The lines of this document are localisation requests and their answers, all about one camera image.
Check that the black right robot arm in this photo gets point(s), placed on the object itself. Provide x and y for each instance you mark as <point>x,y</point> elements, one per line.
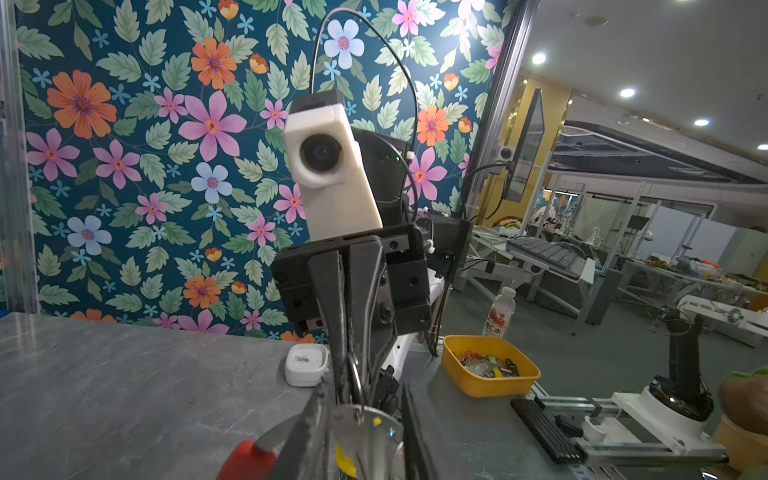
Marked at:
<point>387,165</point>

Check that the black monitor on frame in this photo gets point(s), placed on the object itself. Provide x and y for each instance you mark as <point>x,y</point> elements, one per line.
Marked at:
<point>526,150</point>

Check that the metal keyring with red grip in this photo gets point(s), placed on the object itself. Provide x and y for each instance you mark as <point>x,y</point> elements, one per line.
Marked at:
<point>368,436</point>

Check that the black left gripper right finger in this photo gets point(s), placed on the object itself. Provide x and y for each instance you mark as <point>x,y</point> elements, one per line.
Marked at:
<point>422,440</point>

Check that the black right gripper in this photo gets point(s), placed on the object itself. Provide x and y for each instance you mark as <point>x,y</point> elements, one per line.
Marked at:
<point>351,285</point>

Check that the yellow tray with keys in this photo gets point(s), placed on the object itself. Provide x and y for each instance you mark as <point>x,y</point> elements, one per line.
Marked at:
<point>487,366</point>

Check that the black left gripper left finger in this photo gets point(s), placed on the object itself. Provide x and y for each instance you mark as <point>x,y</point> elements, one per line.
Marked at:
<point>305,454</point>

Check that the plastic drink bottle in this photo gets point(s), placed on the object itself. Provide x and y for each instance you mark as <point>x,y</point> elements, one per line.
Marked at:
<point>501,313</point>

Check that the white round object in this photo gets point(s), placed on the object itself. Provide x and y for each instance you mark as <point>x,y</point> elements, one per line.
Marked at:
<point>306,364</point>

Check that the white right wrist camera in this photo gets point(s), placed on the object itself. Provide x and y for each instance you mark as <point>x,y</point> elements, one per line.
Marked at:
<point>326,163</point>

